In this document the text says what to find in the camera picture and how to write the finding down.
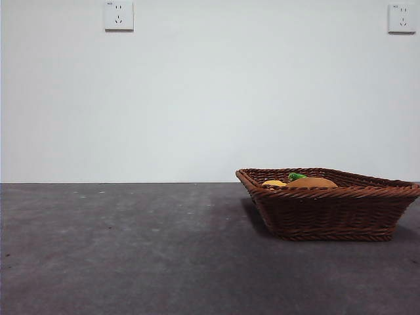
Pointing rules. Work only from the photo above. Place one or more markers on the yellow toy vegetable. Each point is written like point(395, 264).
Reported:
point(274, 183)

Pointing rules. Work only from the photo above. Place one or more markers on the purple eggplant with green stem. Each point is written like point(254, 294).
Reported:
point(295, 177)

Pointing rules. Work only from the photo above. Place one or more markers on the brown potato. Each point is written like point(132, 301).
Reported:
point(311, 183)

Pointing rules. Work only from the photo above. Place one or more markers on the brown wicker basket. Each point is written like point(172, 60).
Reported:
point(328, 213)

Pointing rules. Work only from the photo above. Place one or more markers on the white wall socket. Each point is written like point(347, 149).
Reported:
point(402, 19)
point(119, 16)

